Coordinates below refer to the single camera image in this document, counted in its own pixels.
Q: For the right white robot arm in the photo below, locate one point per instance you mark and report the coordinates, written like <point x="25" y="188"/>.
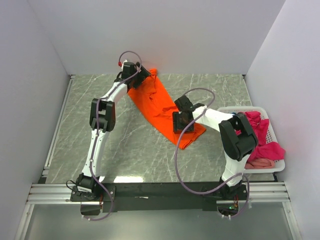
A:
<point x="237" y="136"/>

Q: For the salmon pink t shirt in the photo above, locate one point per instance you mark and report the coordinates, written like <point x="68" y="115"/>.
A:
<point x="260" y="163"/>

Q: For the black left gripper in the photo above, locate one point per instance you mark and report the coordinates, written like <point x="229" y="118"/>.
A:
<point x="142" y="75"/>

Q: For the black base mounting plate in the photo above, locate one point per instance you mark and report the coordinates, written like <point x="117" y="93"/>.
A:
<point x="145" y="196"/>

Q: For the left aluminium rail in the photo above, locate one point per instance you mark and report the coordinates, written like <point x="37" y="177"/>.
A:
<point x="53" y="194"/>

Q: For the orange t shirt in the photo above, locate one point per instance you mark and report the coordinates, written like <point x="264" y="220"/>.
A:
<point x="156" y="105"/>

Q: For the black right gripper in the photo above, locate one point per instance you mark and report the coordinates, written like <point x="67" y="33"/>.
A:
<point x="176" y="125"/>

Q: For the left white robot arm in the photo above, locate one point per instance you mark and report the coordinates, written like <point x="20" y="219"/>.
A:
<point x="102" y="121"/>

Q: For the magenta t shirt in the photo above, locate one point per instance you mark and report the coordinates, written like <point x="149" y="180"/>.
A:
<point x="272" y="150"/>

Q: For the aluminium rail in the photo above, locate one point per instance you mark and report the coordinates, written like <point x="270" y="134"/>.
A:
<point x="268" y="192"/>
<point x="53" y="194"/>

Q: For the right aluminium rail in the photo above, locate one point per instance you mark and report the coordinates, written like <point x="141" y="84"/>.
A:
<point x="268" y="192"/>

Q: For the white plastic laundry basket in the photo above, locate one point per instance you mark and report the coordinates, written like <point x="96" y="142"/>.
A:
<point x="280" y="164"/>

